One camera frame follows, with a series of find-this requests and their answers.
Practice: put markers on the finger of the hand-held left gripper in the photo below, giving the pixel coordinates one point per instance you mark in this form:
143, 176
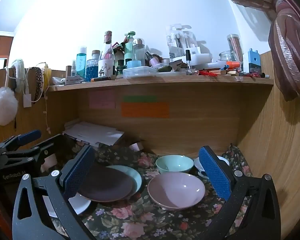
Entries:
30, 135
52, 143

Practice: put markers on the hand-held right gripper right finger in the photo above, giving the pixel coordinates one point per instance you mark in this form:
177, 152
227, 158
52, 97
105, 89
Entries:
215, 172

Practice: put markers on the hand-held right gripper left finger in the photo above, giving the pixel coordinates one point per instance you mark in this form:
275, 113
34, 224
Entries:
77, 172

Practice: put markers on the white bowl with black pattern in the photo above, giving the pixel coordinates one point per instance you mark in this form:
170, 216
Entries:
198, 166

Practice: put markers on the white plate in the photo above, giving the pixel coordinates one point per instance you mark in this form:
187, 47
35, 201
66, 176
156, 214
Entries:
80, 203

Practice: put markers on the dark brown plate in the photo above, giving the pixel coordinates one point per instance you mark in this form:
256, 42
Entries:
107, 182

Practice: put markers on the teal bowl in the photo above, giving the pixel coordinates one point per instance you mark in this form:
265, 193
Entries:
175, 163

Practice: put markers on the pink plate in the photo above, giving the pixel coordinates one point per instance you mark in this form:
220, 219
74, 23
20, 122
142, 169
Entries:
175, 190

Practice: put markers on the teal plate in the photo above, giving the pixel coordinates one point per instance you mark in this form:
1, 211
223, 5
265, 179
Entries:
136, 177

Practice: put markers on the white charger plug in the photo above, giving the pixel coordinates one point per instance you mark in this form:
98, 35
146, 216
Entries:
27, 100

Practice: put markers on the white fluffy pompom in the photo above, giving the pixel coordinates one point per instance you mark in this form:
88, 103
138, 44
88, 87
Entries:
5, 106

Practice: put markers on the stack of white papers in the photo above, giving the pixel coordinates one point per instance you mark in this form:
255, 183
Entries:
95, 132

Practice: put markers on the black patterned headband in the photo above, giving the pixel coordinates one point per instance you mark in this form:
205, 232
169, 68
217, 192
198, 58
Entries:
40, 80

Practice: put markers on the yellow tassel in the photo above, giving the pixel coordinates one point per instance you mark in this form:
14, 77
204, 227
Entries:
48, 75

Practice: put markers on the white fuzzy headband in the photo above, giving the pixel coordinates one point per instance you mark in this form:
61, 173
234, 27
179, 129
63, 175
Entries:
20, 72

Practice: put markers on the pink sticky note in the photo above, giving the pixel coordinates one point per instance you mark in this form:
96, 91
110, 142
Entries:
102, 99

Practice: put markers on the dark floral cloth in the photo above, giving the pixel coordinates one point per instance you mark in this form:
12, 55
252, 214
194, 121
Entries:
140, 220

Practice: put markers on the dark brown marker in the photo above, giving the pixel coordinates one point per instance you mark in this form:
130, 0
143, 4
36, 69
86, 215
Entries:
102, 78

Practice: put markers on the blue textured glass bottle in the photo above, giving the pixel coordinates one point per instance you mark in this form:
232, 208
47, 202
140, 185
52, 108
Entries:
92, 70

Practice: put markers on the blue liquid bottle white cap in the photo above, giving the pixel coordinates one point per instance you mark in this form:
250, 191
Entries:
81, 65

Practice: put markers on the orange sticky note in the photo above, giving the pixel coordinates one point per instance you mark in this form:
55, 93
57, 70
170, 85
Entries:
145, 110

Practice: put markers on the clear bottle with illustrated label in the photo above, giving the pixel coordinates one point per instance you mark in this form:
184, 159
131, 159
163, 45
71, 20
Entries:
106, 65

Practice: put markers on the green sticky note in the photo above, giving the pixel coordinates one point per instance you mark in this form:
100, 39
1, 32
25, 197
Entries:
140, 99

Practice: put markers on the wooden shelf board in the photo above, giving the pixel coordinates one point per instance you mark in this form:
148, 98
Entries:
165, 81

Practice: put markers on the orange highlighter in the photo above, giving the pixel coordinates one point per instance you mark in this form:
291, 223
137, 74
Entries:
232, 64

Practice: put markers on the clear nail polish bottle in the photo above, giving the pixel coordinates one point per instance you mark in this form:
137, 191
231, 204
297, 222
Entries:
188, 62

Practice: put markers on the clear plastic box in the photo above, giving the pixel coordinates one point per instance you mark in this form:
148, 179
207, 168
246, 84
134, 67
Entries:
140, 72

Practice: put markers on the white packaging box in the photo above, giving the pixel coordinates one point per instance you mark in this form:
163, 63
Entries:
200, 57

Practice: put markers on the short glass jar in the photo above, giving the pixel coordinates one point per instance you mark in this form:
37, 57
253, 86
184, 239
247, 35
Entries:
226, 56

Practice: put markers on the blue pencil sharpener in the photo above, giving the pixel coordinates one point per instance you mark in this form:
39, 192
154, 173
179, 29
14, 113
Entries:
253, 61

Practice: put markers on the green pump bottle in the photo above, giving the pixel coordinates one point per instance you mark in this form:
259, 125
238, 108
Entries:
129, 47

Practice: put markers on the clear bottle with silver cap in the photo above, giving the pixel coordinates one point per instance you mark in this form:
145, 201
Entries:
138, 52

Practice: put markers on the clear jar of pencils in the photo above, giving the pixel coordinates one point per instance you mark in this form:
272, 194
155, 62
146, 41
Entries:
233, 46

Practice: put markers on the mauve curtain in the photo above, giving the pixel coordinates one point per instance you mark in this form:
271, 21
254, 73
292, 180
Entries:
287, 55

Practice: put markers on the clear blister pack of brushes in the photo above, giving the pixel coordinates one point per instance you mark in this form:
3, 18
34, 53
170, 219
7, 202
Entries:
180, 36

